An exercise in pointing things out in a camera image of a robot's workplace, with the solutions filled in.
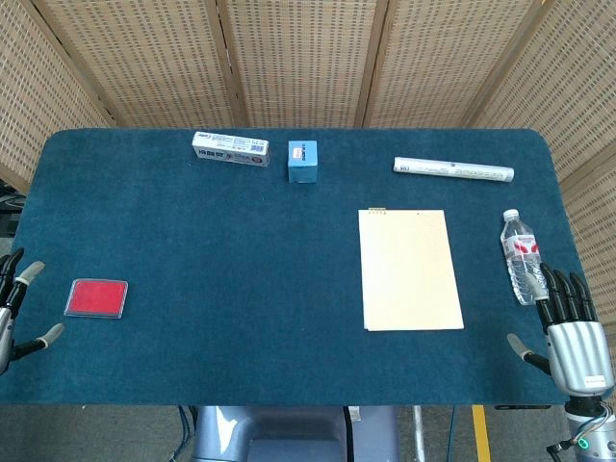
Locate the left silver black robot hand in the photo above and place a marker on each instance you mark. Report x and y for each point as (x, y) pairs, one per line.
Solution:
(6, 320)

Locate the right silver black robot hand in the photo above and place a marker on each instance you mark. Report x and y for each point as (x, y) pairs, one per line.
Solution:
(580, 356)

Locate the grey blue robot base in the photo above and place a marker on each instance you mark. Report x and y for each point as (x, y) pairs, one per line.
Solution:
(289, 433)

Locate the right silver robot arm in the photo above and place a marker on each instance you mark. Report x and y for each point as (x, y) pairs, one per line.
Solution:
(594, 433)

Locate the clear plastic water bottle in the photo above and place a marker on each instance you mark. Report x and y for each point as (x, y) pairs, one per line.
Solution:
(517, 245)

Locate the white table leg pole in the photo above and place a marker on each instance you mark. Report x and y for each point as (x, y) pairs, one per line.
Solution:
(418, 433)

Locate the white rolled plastic tube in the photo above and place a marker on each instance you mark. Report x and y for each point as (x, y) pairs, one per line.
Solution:
(452, 170)

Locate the blue felt table cloth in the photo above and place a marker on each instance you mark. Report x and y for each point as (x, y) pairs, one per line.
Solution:
(240, 264)

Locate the white toothpaste box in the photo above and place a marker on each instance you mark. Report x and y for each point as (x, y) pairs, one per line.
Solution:
(231, 149)

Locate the small blue cardboard box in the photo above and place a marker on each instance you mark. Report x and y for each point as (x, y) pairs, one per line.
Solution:
(302, 163)

